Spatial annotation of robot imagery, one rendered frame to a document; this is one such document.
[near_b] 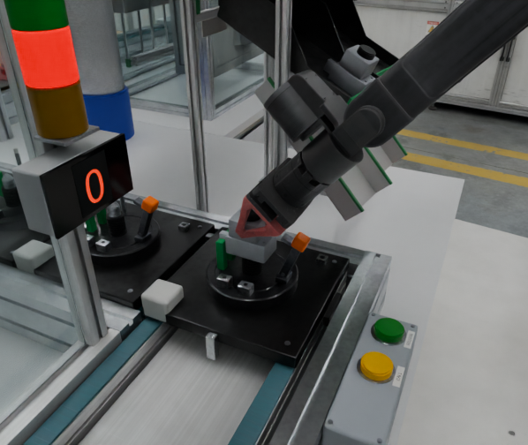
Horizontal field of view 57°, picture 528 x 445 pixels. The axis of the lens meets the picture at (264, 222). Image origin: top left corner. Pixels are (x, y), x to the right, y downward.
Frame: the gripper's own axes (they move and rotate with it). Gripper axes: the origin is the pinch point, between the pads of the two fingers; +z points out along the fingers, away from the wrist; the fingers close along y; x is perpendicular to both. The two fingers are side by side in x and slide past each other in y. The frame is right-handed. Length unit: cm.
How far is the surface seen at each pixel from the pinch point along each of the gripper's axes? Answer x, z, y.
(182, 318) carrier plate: 3.2, 11.0, 11.8
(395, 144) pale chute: 10.5, -3.8, -47.8
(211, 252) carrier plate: -0.1, 14.1, -3.7
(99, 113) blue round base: -50, 60, -52
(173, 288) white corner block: -0.6, 11.7, 8.8
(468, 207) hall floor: 92, 63, -226
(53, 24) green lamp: -26.0, -15.9, 19.6
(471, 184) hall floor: 91, 64, -260
